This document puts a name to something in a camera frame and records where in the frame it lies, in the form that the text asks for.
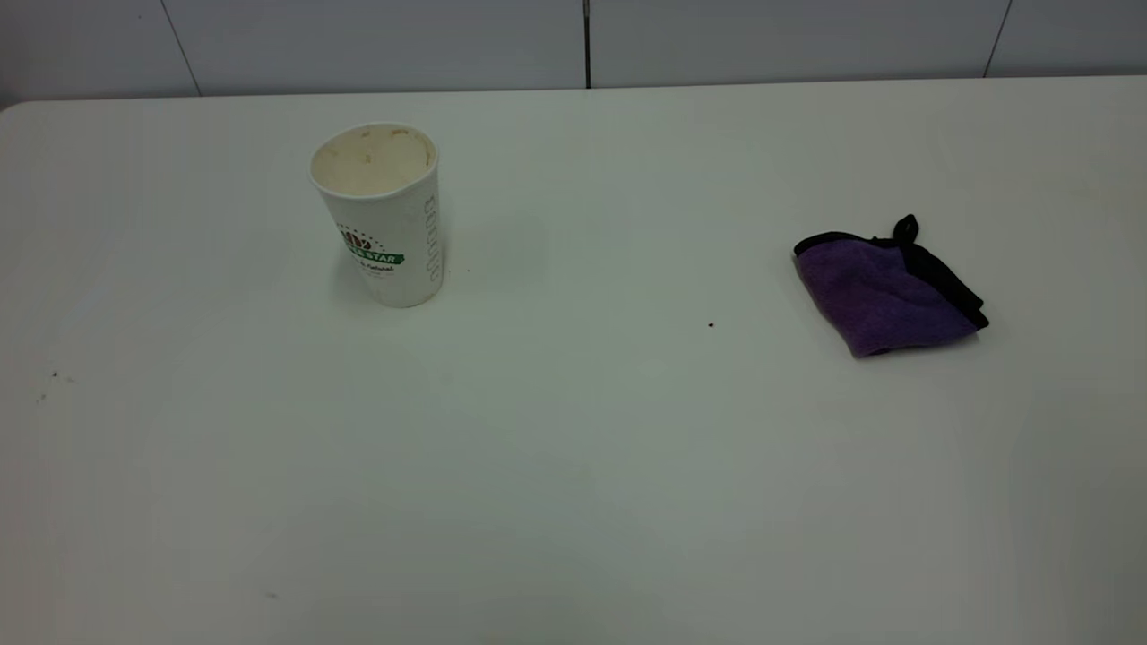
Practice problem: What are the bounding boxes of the white paper coffee cup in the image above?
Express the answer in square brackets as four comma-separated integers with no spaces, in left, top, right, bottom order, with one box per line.
[308,122,444,309]

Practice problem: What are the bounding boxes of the purple cloth with black trim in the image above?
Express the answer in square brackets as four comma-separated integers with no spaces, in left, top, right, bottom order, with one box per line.
[792,213,990,359]

